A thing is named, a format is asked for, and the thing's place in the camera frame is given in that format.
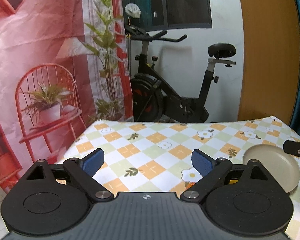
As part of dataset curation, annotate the red printed backdrop cloth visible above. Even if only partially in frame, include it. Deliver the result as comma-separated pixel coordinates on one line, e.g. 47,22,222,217
0,0,133,192

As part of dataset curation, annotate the checkered floral tablecloth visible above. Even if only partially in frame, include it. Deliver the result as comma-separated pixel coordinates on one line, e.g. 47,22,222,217
53,115,300,240

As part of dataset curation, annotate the dark window frame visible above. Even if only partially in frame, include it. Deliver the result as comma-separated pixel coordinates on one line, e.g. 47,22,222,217
122,0,212,31

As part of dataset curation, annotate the black exercise bike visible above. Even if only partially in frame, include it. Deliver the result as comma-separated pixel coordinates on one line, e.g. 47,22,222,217
125,23,236,123

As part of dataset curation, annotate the white cloth on handlebar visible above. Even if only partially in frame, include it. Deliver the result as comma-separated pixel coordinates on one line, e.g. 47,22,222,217
125,3,141,18

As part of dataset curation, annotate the beige oval plate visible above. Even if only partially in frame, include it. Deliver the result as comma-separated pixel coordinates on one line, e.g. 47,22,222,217
243,144,300,193

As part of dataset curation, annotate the wooden door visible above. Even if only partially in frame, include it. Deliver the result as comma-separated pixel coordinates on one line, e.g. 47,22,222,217
238,0,300,124

